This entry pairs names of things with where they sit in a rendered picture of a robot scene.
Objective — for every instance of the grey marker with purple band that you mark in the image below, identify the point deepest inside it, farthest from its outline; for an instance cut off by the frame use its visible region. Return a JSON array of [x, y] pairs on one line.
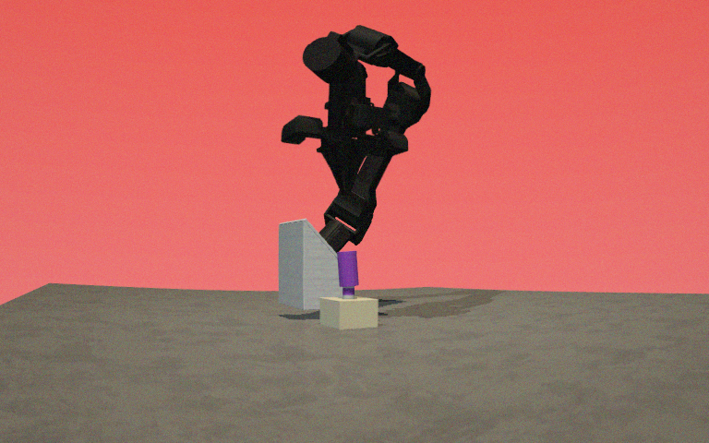
[[348, 292]]

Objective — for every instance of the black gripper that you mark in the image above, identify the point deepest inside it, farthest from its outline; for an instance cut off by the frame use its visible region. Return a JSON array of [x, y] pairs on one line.
[[344, 150]]

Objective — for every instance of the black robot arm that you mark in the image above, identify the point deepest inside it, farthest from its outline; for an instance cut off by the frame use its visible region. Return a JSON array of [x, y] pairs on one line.
[[334, 59]]

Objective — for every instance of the beige block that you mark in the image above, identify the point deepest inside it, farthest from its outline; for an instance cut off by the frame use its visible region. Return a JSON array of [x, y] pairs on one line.
[[357, 313]]

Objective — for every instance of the purple marker cap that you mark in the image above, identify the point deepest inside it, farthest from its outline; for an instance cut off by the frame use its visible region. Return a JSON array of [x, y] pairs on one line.
[[347, 267]]

